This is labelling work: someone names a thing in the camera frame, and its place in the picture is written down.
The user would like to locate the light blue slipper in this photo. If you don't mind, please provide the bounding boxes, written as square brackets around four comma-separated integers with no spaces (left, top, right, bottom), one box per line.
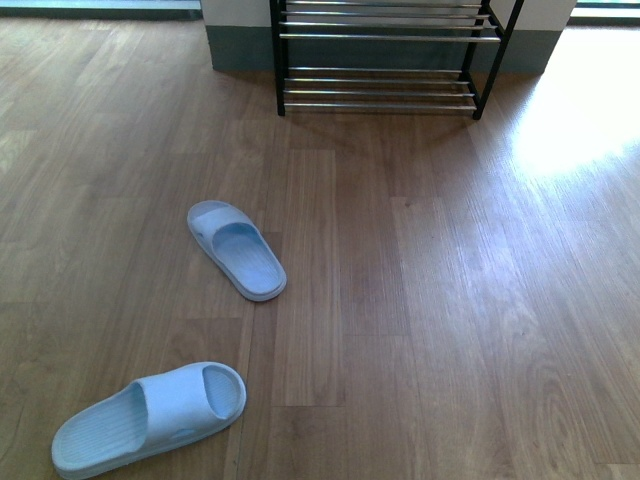
[187,200,287,302]
[51,362,247,479]

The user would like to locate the black metal shoe rack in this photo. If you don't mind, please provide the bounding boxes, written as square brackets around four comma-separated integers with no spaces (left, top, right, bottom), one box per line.
[269,0,524,120]

